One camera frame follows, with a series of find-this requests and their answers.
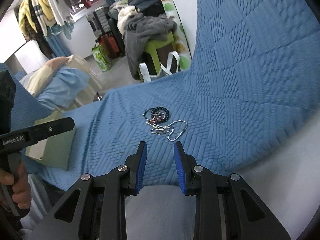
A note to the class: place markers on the light blue bedding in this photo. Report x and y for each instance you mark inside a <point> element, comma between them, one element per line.
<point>62,90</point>

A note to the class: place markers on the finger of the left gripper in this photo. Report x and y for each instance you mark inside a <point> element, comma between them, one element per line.
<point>49,129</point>

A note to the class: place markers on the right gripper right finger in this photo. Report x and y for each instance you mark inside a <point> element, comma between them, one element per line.
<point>226,206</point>

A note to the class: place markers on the person's left hand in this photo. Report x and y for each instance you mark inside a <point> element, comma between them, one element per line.
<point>20,186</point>

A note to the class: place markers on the green plastic stool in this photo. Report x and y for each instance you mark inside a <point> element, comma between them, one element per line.
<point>156,52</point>

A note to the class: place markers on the cream plush pile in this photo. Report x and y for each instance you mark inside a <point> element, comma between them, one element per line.
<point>123,15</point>

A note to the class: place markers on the red suitcase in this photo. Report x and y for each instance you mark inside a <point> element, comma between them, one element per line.
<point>110,46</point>

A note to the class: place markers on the dotted rolled mat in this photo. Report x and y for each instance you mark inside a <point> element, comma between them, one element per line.
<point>180,38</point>

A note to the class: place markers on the green cardboard box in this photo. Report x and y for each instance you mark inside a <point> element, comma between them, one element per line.
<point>54,151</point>

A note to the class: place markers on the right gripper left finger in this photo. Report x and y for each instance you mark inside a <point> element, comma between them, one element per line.
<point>94,207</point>

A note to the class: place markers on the grey towel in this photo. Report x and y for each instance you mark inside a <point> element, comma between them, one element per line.
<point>138,30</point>

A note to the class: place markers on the white tote bag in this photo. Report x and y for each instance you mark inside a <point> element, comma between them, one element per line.
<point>172,67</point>

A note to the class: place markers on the blue textured blanket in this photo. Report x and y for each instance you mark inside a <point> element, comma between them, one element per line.
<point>253,82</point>

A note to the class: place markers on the yellow jacket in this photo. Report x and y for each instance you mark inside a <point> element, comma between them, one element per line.
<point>43,12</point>

